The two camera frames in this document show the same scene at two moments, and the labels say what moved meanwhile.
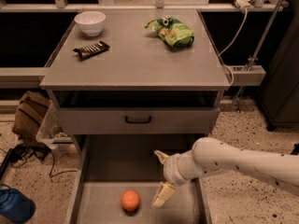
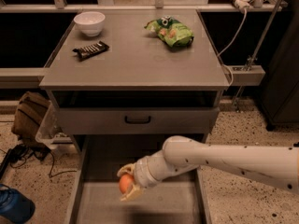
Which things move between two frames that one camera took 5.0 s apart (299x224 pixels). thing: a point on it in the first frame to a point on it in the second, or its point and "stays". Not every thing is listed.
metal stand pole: x=263 y=38 stays
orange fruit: x=130 y=200 to x=125 y=183
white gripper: x=171 y=168 to x=142 y=173
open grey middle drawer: x=104 y=166 stays
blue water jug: x=15 y=204 stays
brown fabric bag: x=30 y=109 stays
